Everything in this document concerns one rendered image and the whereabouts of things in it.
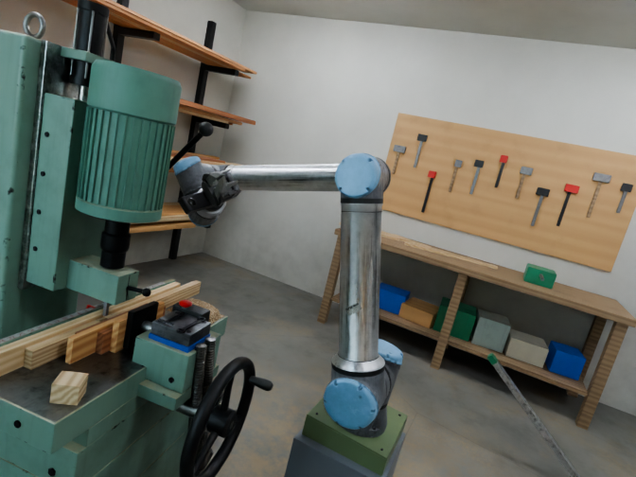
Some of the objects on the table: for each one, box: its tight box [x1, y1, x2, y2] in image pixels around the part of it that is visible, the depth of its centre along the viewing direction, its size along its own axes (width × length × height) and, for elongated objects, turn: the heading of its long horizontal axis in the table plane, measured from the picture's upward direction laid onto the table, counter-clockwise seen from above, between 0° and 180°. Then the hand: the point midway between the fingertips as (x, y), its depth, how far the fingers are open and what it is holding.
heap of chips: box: [167, 298, 224, 325], centre depth 124 cm, size 9×14×4 cm, turn 25°
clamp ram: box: [123, 301, 159, 349], centre depth 99 cm, size 9×8×9 cm
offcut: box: [49, 371, 88, 406], centre depth 77 cm, size 4×5×4 cm
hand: (219, 178), depth 108 cm, fingers closed
